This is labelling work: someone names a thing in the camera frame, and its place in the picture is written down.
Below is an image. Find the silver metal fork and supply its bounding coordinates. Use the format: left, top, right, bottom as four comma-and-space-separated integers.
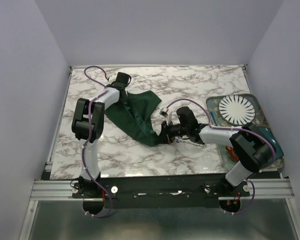
174, 138, 207, 148

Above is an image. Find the green patterned serving tray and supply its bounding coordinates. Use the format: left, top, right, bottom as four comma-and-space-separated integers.
206, 93, 284, 170

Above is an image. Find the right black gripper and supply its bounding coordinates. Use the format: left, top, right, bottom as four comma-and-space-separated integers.
154, 119, 189, 145

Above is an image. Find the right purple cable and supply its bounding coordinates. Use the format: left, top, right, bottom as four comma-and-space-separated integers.
164, 98, 277, 216

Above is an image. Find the orange black mug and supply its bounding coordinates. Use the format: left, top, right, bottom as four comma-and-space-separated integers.
225, 146, 239, 163

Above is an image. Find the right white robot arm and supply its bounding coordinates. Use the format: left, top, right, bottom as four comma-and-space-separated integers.
156, 106, 277, 196

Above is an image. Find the teal oval dish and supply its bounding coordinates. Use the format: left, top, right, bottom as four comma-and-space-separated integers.
258, 126, 284, 160

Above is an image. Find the dark green cloth napkin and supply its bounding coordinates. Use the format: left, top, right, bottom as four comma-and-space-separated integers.
105, 90, 162, 147

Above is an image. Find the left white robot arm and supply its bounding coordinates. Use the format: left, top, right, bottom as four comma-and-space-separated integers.
71, 72, 132, 198

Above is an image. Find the blue plastic utensil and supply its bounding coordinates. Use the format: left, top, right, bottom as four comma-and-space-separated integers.
210, 111, 218, 127

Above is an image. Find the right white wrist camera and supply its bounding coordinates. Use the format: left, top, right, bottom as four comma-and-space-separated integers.
159, 107, 171, 125

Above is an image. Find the white blue striped plate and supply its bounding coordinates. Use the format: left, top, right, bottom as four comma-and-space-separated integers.
218, 95, 256, 126

